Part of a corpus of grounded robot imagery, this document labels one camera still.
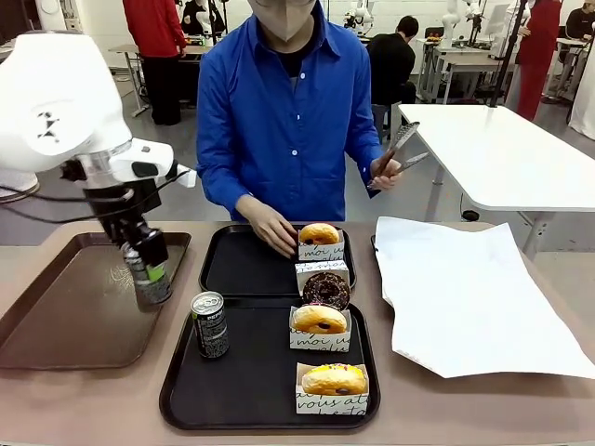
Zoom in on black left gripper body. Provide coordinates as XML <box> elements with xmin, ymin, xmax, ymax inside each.
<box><xmin>85</xmin><ymin>178</ymin><xmax>163</xmax><ymax>247</ymax></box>

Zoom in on black Pepsi zero can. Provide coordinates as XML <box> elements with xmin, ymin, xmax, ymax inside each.
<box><xmin>121</xmin><ymin>245</ymin><xmax>174</xmax><ymax>307</ymax></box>
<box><xmin>191</xmin><ymin>291</ymin><xmax>231</xmax><ymax>360</ymax></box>

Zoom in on glazed donut box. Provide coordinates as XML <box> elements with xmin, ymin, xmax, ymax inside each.
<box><xmin>295</xmin><ymin>227</ymin><xmax>348</xmax><ymax>262</ymax></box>

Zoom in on metal serving tongs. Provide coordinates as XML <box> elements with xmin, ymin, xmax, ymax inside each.
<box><xmin>370</xmin><ymin>121</ymin><xmax>431</xmax><ymax>187</ymax></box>

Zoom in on white cylindrical robot base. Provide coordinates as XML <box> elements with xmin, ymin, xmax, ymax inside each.
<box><xmin>0</xmin><ymin>169</ymin><xmax>41</xmax><ymax>204</ymax></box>

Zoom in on person's left forearm blue sleeve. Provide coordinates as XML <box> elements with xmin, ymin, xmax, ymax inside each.
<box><xmin>346</xmin><ymin>132</ymin><xmax>385</xmax><ymax>177</ymax></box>

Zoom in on person's right forearm blue sleeve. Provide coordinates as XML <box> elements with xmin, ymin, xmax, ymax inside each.
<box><xmin>202</xmin><ymin>171</ymin><xmax>262</xmax><ymax>220</ymax></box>

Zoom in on person's right hand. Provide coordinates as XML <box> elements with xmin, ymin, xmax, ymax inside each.
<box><xmin>245</xmin><ymin>194</ymin><xmax>300</xmax><ymax>260</ymax></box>

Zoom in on person's left hand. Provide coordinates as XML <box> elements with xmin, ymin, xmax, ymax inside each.
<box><xmin>366</xmin><ymin>157</ymin><xmax>403</xmax><ymax>191</ymax></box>

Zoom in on black plastic serving tray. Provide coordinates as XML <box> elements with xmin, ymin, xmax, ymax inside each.
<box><xmin>158</xmin><ymin>296</ymin><xmax>382</xmax><ymax>431</ymax></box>
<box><xmin>198</xmin><ymin>223</ymin><xmax>358</xmax><ymax>303</ymax></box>

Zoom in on brown plastic serving tray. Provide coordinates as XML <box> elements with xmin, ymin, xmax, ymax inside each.
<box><xmin>0</xmin><ymin>230</ymin><xmax>192</xmax><ymax>372</ymax></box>

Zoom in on person in blue shirt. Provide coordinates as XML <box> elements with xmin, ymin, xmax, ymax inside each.
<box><xmin>194</xmin><ymin>0</ymin><xmax>387</xmax><ymax>223</ymax></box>

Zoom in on person in red top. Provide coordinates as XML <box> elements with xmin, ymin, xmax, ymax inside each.
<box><xmin>123</xmin><ymin>0</ymin><xmax>188</xmax><ymax>125</ymax></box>

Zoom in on person in black top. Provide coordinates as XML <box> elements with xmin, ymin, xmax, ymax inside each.
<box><xmin>180</xmin><ymin>0</ymin><xmax>206</xmax><ymax>36</ymax></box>

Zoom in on yellow frosted donut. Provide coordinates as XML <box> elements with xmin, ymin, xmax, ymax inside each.
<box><xmin>301</xmin><ymin>363</ymin><xmax>369</xmax><ymax>397</ymax></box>

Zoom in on yellow donut in paper box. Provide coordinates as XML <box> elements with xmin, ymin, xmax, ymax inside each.
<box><xmin>296</xmin><ymin>361</ymin><xmax>372</xmax><ymax>416</ymax></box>

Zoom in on beige face mask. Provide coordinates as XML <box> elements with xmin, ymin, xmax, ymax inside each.
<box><xmin>249</xmin><ymin>0</ymin><xmax>314</xmax><ymax>45</ymax></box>

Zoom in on grey round stool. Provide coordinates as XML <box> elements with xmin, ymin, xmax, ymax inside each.
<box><xmin>371</xmin><ymin>104</ymin><xmax>401</xmax><ymax>143</ymax></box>

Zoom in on seated person in black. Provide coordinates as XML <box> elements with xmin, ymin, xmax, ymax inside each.
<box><xmin>366</xmin><ymin>15</ymin><xmax>418</xmax><ymax>106</ymax></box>

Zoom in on large white paper sheet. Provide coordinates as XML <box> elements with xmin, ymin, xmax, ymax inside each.
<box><xmin>374</xmin><ymin>216</ymin><xmax>595</xmax><ymax>380</ymax></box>

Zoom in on white folding table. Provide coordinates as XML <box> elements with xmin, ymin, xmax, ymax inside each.
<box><xmin>398</xmin><ymin>102</ymin><xmax>595</xmax><ymax>261</ymax></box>

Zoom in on grey background workbench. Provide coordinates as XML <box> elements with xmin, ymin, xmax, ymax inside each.
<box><xmin>417</xmin><ymin>36</ymin><xmax>520</xmax><ymax>104</ymax></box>

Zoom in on black stand pole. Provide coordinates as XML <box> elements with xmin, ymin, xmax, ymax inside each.
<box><xmin>490</xmin><ymin>0</ymin><xmax>531</xmax><ymax>109</ymax></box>

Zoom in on person in red dress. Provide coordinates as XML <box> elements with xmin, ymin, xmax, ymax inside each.
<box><xmin>514</xmin><ymin>0</ymin><xmax>562</xmax><ymax>122</ymax></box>

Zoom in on white fabric cover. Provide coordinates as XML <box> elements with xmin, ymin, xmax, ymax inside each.
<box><xmin>569</xmin><ymin>41</ymin><xmax>595</xmax><ymax>140</ymax></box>

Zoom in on person in black sweater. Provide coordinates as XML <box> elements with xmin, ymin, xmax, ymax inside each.
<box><xmin>565</xmin><ymin>7</ymin><xmax>595</xmax><ymax>41</ymax></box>

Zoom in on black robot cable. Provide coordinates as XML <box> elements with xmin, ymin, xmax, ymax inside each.
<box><xmin>0</xmin><ymin>160</ymin><xmax>181</xmax><ymax>225</ymax></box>

